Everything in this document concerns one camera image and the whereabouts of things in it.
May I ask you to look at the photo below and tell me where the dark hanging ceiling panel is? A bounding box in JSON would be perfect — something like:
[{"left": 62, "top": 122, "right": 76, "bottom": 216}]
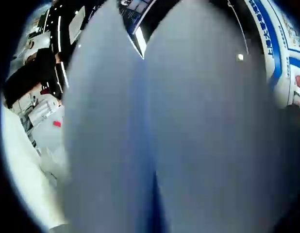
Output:
[{"left": 118, "top": 0, "right": 154, "bottom": 60}]

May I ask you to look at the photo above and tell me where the ceiling air conditioner unit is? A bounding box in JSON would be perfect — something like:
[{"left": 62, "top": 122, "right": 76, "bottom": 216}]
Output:
[{"left": 68, "top": 6, "right": 86, "bottom": 45}]

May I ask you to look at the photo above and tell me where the blue bordered wall poster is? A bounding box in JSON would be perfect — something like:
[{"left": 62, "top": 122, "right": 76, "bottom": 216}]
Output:
[{"left": 244, "top": 0, "right": 300, "bottom": 110}]

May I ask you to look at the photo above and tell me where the stack of white printing papers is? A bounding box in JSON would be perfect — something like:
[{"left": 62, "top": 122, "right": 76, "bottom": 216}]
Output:
[{"left": 62, "top": 0, "right": 300, "bottom": 233}]

